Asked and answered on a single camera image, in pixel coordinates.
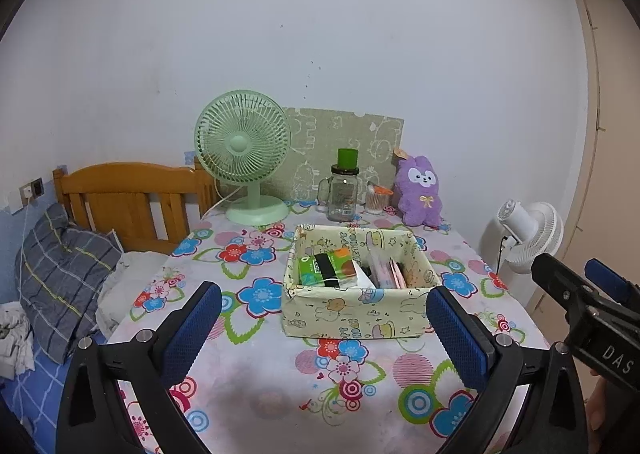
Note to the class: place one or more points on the white crumpled cloth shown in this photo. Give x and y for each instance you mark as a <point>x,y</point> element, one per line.
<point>12,344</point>

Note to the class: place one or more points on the white floor fan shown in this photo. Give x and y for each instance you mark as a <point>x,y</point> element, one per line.
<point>535,239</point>

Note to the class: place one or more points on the purple plush bunny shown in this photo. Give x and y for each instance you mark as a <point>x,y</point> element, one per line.
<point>420,194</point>

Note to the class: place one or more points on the glass jar mug green lid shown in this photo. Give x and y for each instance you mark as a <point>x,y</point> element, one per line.
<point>342,194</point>

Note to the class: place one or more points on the wall socket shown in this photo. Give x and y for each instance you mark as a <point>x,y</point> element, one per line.
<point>34,188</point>

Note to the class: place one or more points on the wooden bed headboard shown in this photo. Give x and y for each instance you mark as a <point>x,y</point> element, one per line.
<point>115,179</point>

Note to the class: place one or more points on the green printed board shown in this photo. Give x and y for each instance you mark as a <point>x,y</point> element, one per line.
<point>325,134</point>

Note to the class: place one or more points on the cotton swab container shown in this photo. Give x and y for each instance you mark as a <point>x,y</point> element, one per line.
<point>375,201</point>

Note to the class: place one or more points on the printed fabric storage box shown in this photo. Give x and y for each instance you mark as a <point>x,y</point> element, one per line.
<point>340,314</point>

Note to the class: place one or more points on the green tissue packet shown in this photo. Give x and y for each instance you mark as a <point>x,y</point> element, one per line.
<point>306,270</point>

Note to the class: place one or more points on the pale grey blanket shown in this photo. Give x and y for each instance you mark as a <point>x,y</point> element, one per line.
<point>125,284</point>

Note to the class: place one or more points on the beige door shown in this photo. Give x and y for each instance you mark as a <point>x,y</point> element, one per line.
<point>615,134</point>

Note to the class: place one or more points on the green desk fan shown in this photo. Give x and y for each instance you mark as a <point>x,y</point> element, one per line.
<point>239,144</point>

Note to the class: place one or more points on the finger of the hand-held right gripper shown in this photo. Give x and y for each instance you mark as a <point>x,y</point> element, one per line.
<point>560,279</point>
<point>607,279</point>

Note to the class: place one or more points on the blue grid bed sheet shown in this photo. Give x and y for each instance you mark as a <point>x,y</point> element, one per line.
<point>30,399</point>

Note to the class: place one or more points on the grey plaid pillow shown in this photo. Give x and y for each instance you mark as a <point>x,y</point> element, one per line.
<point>60,279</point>

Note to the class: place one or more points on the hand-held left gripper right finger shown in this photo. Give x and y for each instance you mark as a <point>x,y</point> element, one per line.
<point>457,334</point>

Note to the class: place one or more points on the person's right forearm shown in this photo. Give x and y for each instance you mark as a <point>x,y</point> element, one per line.
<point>597,404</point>

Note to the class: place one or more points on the pink packet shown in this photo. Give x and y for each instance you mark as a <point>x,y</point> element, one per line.
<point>387,274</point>

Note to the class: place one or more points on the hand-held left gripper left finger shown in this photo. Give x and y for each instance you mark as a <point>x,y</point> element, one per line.
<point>192,334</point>

